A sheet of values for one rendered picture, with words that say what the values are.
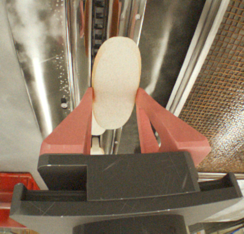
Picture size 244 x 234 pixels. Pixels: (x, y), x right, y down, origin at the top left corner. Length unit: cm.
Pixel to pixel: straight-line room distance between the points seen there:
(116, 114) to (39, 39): 11
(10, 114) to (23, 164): 20
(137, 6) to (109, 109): 10
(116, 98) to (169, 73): 16
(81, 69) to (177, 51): 14
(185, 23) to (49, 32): 17
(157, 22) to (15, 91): 23
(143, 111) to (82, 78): 12
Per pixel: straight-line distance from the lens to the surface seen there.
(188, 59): 22
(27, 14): 20
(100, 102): 16
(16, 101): 34
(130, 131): 39
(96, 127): 31
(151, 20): 25
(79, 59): 23
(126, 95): 15
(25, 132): 40
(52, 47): 21
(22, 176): 56
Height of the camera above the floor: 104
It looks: 41 degrees down
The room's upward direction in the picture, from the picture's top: 171 degrees clockwise
